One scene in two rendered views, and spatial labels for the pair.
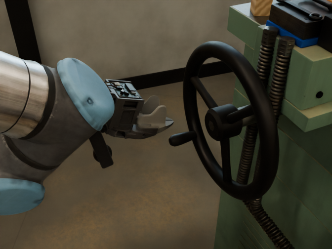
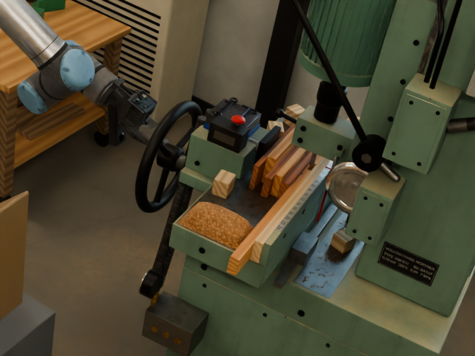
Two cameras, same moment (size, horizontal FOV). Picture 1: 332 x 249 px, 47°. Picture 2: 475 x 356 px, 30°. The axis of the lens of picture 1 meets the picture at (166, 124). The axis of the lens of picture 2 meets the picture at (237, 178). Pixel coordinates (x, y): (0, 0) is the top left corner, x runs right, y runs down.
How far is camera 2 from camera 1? 1.75 m
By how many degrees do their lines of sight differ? 35
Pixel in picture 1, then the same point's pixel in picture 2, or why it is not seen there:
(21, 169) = (37, 86)
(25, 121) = (38, 60)
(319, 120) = (189, 179)
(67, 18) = not seen: hidden behind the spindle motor
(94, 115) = (65, 78)
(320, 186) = not seen: hidden behind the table
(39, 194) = (39, 104)
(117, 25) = not seen: hidden behind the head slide
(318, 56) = (199, 135)
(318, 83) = (196, 154)
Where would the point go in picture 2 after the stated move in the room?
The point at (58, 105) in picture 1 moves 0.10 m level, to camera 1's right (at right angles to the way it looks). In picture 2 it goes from (54, 63) to (76, 84)
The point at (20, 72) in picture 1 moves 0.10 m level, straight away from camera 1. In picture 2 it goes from (47, 40) to (73, 27)
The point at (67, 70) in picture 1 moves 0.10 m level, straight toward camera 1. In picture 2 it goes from (69, 53) to (37, 66)
